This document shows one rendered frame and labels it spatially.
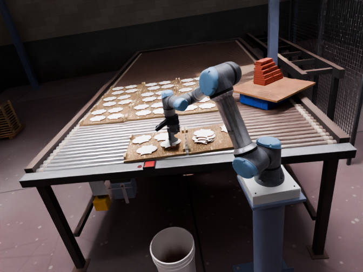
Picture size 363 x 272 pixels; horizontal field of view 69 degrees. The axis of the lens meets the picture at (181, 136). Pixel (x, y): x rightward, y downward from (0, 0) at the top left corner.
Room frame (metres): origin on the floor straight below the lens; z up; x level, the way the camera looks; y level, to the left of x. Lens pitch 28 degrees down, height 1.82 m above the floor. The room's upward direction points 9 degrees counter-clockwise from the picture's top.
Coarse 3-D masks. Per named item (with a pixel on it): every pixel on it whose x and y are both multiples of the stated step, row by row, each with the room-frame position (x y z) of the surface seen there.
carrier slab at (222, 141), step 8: (192, 128) 1.78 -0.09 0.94; (200, 128) 1.76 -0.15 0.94; (208, 128) 1.74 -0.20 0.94; (216, 128) 1.72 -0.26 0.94; (192, 136) 1.66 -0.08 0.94; (216, 136) 1.61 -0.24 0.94; (224, 136) 1.59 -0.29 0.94; (192, 144) 1.55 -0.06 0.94; (200, 144) 1.53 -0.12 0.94; (208, 144) 1.52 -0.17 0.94; (216, 144) 1.50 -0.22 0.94; (224, 144) 1.48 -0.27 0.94; (232, 144) 1.47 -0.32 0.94; (192, 152) 1.45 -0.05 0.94; (200, 152) 1.44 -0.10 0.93
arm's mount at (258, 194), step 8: (240, 176) 1.17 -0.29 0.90; (288, 176) 1.08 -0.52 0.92; (248, 184) 1.07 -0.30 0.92; (256, 184) 1.06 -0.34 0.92; (288, 184) 1.02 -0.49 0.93; (296, 184) 1.01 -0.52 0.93; (248, 192) 1.03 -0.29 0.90; (256, 192) 1.00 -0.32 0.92; (264, 192) 0.99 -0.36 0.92; (272, 192) 0.98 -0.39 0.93; (280, 192) 0.98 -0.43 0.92; (288, 192) 0.98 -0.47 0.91; (296, 192) 0.98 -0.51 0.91; (256, 200) 0.97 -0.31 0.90; (264, 200) 0.97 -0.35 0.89; (272, 200) 0.98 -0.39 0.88; (280, 200) 0.98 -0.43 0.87
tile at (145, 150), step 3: (141, 147) 1.60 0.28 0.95; (144, 147) 1.59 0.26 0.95; (147, 147) 1.58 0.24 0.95; (150, 147) 1.58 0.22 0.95; (153, 147) 1.57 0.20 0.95; (156, 147) 1.56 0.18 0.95; (138, 150) 1.56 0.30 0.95; (141, 150) 1.56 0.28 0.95; (144, 150) 1.55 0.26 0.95; (147, 150) 1.54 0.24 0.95; (150, 150) 1.54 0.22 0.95; (153, 150) 1.53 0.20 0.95; (156, 150) 1.54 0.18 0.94; (138, 153) 1.53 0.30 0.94; (141, 153) 1.51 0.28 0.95; (144, 153) 1.51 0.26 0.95; (147, 153) 1.51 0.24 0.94; (150, 153) 1.50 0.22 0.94
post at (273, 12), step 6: (270, 0) 3.19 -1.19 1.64; (276, 0) 3.18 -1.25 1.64; (270, 6) 3.19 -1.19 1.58; (276, 6) 3.18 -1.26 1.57; (270, 12) 3.19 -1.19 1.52; (276, 12) 3.18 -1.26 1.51; (270, 18) 3.19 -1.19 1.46; (276, 18) 3.18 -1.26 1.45; (270, 24) 3.19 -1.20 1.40; (276, 24) 3.18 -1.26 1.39; (270, 30) 3.19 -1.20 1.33; (276, 30) 3.18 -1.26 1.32; (270, 36) 3.19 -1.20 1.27; (276, 36) 3.18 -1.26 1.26; (270, 42) 3.19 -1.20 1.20; (276, 42) 3.18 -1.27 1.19; (270, 48) 3.19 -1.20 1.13; (276, 48) 3.18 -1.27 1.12; (270, 54) 3.19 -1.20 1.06; (276, 54) 3.18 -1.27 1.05; (276, 60) 3.18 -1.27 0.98
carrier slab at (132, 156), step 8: (136, 136) 1.80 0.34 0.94; (152, 136) 1.76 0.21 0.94; (176, 136) 1.70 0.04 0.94; (184, 136) 1.68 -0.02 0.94; (136, 144) 1.67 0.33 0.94; (144, 144) 1.65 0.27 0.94; (152, 144) 1.64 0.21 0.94; (128, 152) 1.57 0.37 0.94; (136, 152) 1.56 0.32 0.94; (160, 152) 1.51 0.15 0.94; (168, 152) 1.49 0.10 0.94; (176, 152) 1.48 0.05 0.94; (184, 152) 1.46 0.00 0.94; (128, 160) 1.47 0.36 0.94; (136, 160) 1.47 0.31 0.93
